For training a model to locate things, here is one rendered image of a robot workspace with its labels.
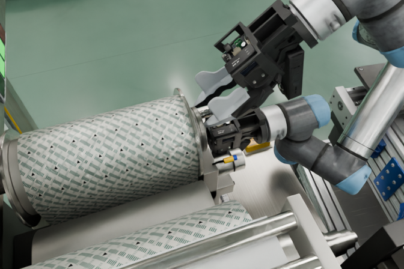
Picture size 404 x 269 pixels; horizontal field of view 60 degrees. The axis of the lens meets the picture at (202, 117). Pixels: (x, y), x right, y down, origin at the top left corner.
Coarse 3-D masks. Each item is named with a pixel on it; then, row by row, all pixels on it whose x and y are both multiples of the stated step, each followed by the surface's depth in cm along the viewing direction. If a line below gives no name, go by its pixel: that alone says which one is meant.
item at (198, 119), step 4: (192, 108) 55; (196, 108) 55; (192, 112) 54; (196, 112) 54; (196, 116) 54; (200, 116) 54; (196, 120) 53; (200, 120) 53; (196, 124) 53; (200, 124) 53; (200, 128) 53; (204, 128) 53; (200, 132) 53; (204, 132) 53; (200, 136) 53; (204, 136) 53; (200, 140) 53; (204, 140) 54; (204, 144) 54; (204, 148) 55
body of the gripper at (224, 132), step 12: (240, 120) 70; (252, 120) 71; (264, 120) 70; (216, 132) 68; (228, 132) 68; (240, 132) 67; (252, 132) 74; (264, 132) 71; (216, 144) 67; (228, 144) 70
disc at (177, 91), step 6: (174, 90) 57; (180, 90) 53; (180, 96) 52; (186, 102) 51; (186, 108) 50; (192, 120) 49; (192, 126) 49; (192, 132) 50; (198, 138) 49; (198, 144) 49; (198, 150) 50; (198, 156) 51; (198, 162) 52; (198, 168) 54; (198, 174) 55
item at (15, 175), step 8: (16, 144) 48; (200, 144) 51; (8, 152) 47; (16, 152) 47; (8, 160) 47; (16, 160) 47; (16, 168) 46; (16, 176) 46; (16, 184) 46; (16, 192) 46; (24, 192) 46; (24, 200) 47; (24, 208) 47; (32, 208) 48
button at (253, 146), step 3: (252, 138) 95; (252, 141) 95; (255, 141) 95; (249, 144) 94; (252, 144) 94; (255, 144) 94; (258, 144) 94; (261, 144) 94; (264, 144) 95; (267, 144) 95; (246, 147) 94; (249, 147) 94; (252, 147) 94; (255, 147) 94; (258, 147) 95; (261, 147) 96; (246, 150) 95; (249, 150) 95; (252, 150) 95
